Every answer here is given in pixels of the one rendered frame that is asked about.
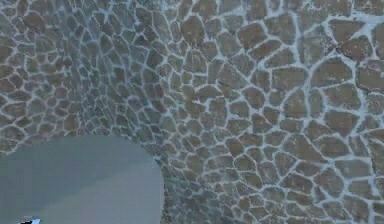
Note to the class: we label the grey round table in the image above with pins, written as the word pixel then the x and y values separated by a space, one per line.
pixel 76 180

